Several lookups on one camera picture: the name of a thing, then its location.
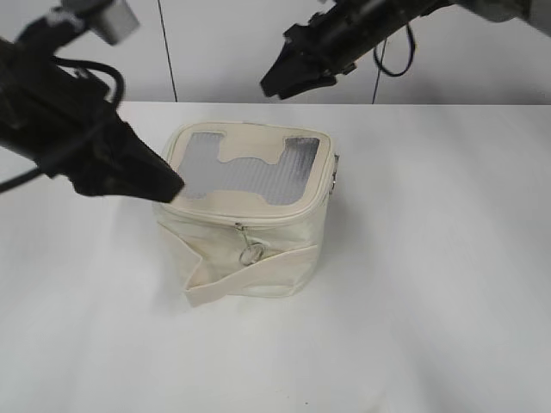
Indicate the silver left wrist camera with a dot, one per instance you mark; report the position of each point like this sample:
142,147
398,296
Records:
111,20

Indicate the cream fabric zipper bag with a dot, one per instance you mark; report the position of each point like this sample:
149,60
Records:
250,219

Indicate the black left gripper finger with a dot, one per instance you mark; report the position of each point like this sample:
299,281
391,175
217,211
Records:
120,163

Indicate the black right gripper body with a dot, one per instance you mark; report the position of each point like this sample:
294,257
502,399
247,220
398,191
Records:
333,41

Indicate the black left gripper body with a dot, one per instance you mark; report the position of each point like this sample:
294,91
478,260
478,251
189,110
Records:
60,109

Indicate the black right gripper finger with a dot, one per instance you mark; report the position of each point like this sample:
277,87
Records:
284,73
296,83

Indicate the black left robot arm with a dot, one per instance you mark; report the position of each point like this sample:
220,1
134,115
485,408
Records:
38,43

